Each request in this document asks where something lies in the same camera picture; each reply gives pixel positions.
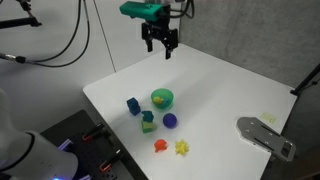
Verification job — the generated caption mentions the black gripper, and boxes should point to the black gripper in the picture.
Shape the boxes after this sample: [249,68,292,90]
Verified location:
[142,16,178,60]

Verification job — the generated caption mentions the yellow toy animal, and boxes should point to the yellow toy animal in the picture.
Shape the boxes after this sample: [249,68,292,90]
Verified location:
[153,96,163,104]

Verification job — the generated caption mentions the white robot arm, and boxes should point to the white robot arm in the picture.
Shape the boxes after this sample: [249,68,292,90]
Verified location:
[0,89,79,180]

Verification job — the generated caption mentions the green translucent bowl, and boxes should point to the green translucent bowl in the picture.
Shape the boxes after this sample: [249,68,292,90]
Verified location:
[151,88,174,110]

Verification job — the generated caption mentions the blue cube toy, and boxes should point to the blue cube toy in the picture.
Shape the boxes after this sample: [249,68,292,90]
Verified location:
[127,97,141,116]

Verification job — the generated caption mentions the orange toy animal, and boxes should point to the orange toy animal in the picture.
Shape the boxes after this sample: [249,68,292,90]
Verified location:
[154,139,167,153]

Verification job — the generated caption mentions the yellow spiky star toy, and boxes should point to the yellow spiky star toy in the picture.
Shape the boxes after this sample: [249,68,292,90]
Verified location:
[175,139,189,155]

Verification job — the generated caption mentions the purple spiky ball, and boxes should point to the purple spiky ball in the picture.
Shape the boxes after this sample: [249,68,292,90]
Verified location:
[163,113,177,128]

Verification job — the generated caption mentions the teal and green stacked blocks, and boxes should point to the teal and green stacked blocks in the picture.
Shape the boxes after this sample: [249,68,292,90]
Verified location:
[141,111,154,133]

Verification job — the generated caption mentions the grey metal mounting plate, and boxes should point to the grey metal mounting plate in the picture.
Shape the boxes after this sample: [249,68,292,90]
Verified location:
[236,117,296,162]

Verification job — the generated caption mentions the black tripod leg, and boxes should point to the black tripod leg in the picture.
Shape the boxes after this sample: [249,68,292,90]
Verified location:
[290,63,320,96]

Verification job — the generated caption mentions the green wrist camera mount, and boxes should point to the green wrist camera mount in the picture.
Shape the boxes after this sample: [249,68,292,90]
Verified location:
[119,1,168,22]

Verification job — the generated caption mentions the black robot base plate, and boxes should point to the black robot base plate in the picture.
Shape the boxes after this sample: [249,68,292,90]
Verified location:
[41,110,148,180]

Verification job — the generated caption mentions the black camera stand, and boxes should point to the black camera stand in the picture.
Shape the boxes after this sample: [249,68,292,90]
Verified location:
[0,0,41,29]

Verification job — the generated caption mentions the black cable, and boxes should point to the black cable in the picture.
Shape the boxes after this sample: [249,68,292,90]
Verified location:
[0,0,92,68]

